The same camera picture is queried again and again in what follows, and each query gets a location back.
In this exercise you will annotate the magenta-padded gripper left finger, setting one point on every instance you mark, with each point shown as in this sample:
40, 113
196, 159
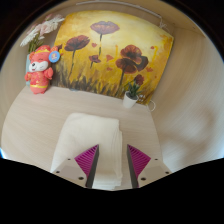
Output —
87, 161

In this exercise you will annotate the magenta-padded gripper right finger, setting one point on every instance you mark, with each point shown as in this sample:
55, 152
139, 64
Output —
138, 161

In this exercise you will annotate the cream white towel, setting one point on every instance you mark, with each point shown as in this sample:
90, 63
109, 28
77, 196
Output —
90, 133

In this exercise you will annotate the small plant in white pot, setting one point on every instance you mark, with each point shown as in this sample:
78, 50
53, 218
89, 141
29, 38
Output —
129, 101

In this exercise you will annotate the red plush toy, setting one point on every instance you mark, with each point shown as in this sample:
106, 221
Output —
38, 78

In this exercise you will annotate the light blue vase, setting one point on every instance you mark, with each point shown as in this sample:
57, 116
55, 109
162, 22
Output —
28, 65

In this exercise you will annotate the yellow poppy painting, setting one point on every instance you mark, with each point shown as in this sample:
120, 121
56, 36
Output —
110, 43

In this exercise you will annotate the pink and white flower bouquet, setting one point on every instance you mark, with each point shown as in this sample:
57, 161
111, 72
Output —
46, 26

